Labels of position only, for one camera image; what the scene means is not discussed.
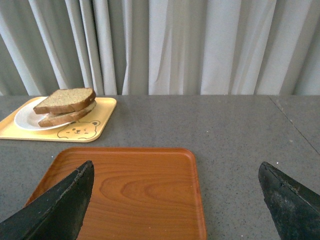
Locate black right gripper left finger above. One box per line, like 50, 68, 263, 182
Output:
0, 160, 95, 240

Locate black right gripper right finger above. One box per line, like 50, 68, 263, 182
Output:
258, 161, 320, 240

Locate white round plate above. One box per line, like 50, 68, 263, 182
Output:
14, 96, 70, 131

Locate bread slice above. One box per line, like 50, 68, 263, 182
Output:
38, 100, 97, 127
33, 88, 96, 115

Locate brown wooden tray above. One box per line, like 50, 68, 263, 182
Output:
29, 147, 207, 240

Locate yellow bear tray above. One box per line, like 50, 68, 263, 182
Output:
0, 97, 117, 143

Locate grey white curtain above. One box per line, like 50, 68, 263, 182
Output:
0, 0, 320, 96

